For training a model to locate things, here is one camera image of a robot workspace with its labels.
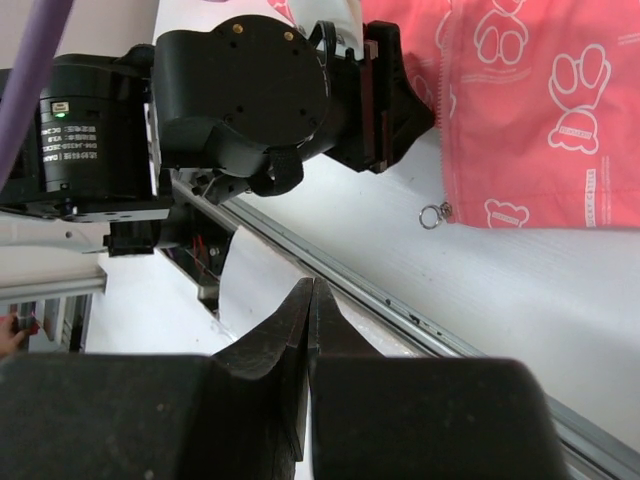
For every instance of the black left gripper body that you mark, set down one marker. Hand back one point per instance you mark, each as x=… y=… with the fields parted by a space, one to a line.
x=251 y=101

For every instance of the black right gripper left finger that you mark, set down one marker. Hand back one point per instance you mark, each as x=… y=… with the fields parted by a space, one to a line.
x=237 y=414

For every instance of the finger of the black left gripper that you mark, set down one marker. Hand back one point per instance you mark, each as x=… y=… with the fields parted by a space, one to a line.
x=393 y=115

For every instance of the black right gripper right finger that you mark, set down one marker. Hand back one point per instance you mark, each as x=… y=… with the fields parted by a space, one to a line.
x=379 y=417

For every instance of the pink bear print jacket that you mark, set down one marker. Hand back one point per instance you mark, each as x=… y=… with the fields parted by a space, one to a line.
x=536 y=102

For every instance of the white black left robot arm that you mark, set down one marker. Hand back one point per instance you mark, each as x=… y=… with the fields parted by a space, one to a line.
x=86 y=159

